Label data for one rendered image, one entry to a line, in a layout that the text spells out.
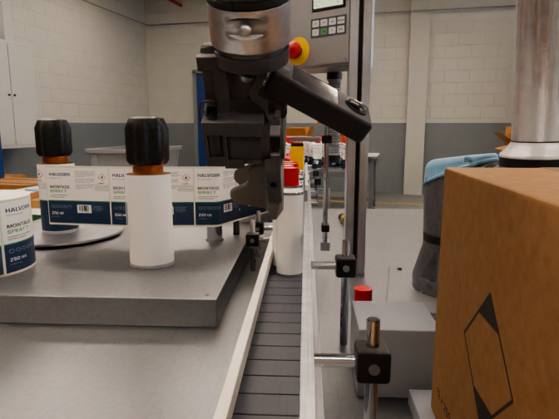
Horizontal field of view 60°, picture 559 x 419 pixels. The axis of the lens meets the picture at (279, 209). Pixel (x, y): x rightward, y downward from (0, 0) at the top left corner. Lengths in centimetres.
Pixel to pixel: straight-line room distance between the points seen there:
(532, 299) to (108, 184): 106
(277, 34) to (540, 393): 33
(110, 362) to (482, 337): 52
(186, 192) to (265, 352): 64
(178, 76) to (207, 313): 879
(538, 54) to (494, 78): 796
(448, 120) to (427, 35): 139
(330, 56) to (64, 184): 71
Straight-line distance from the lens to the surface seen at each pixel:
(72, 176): 130
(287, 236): 90
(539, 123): 76
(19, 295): 94
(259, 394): 56
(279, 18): 45
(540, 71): 76
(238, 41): 45
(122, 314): 88
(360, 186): 107
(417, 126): 848
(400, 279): 94
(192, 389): 67
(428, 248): 87
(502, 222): 37
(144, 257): 100
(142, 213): 98
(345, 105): 50
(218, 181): 119
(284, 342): 67
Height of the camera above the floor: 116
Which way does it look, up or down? 10 degrees down
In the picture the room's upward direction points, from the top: straight up
